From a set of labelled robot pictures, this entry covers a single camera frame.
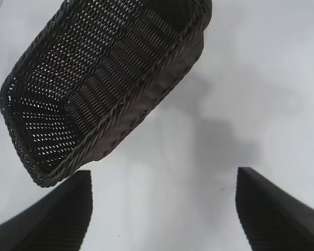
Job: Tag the dark brown wicker basket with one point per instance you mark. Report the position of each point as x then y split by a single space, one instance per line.
94 78

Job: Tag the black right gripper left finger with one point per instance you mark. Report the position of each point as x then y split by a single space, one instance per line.
42 225

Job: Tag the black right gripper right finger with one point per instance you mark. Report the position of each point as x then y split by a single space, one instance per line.
277 222

